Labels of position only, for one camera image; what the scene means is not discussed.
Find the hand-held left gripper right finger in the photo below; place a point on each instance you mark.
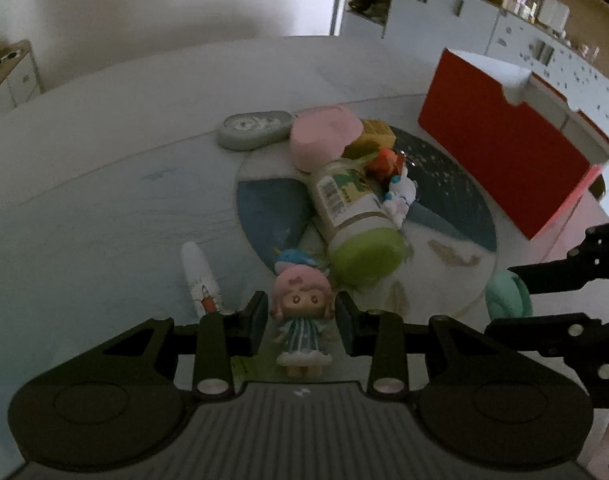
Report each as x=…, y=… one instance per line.
x=346, y=325

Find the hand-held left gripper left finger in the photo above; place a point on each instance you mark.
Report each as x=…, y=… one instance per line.
x=257, y=321

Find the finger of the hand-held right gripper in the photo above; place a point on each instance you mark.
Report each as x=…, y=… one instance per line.
x=559, y=275
x=544, y=332

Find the pink haired doll figure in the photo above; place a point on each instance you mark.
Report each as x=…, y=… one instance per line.
x=299, y=301

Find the mint green round toy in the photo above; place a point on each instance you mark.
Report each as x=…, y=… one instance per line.
x=501, y=297

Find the green lid jar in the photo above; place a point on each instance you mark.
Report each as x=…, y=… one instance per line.
x=347, y=195

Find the red storage box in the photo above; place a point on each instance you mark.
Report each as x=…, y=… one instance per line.
x=494, y=160

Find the orange red toy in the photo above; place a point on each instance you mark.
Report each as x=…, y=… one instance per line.
x=384, y=162

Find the pink bowl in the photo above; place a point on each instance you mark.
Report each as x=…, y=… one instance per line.
x=319, y=140

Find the grey oval case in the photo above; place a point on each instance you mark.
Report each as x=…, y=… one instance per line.
x=249, y=130

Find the white rocket print tube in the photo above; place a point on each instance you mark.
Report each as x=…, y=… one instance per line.
x=197, y=270

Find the round blue white placemat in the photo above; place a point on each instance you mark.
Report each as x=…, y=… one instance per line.
x=272, y=210

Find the white plush toy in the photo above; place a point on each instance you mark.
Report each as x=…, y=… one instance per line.
x=399, y=200

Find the yellow small box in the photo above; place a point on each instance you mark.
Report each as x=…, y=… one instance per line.
x=375, y=136

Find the dark clutter in cabinet niche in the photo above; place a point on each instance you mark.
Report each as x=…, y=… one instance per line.
x=368, y=9

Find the white wooden side cabinet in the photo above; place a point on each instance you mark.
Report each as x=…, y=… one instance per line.
x=19, y=80

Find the pale blue wall cabinets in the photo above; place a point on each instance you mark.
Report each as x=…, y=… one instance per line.
x=434, y=15

